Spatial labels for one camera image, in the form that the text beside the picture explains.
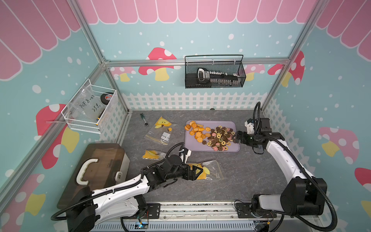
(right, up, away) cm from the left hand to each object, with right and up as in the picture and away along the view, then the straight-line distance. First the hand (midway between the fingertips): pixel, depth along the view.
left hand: (195, 171), depth 75 cm
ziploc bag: (+10, -2, +9) cm, 14 cm away
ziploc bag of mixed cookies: (-24, +7, +11) cm, 28 cm away
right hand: (+26, +17, +10) cm, 33 cm away
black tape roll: (-50, +39, +6) cm, 64 cm away
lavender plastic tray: (+31, +24, +37) cm, 54 cm away
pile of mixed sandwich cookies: (+18, +15, +23) cm, 33 cm away
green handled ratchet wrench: (-37, +25, +35) cm, 57 cm away
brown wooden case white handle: (-52, +2, +4) cm, 52 cm away
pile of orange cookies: (+3, +20, +30) cm, 36 cm away
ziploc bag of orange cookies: (-24, +19, +31) cm, 44 cm away
